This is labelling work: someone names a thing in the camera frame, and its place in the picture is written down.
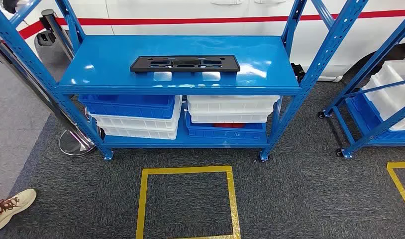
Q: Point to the red barrier belt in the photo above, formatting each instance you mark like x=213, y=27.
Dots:
x=189, y=20

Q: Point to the black ribbed object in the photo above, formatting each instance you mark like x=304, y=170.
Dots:
x=298, y=72

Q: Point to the person's beige shoe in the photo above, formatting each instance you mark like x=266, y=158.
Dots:
x=14, y=204

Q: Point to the chrome stanchion post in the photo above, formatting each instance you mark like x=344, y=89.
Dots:
x=77, y=145
x=57, y=29

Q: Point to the blue metal shelf rack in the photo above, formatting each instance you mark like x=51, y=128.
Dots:
x=123, y=59
x=370, y=64

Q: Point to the blue plastic crate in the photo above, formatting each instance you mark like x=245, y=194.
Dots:
x=364, y=113
x=222, y=133
x=123, y=110

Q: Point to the white car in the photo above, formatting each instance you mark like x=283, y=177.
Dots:
x=189, y=10

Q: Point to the black plastic bracket part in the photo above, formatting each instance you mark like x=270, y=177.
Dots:
x=140, y=67

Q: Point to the white plastic crate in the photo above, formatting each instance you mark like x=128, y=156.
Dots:
x=229, y=118
x=393, y=99
x=140, y=133
x=229, y=105
x=140, y=122

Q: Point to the red object in crate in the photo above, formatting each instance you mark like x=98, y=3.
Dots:
x=229, y=125

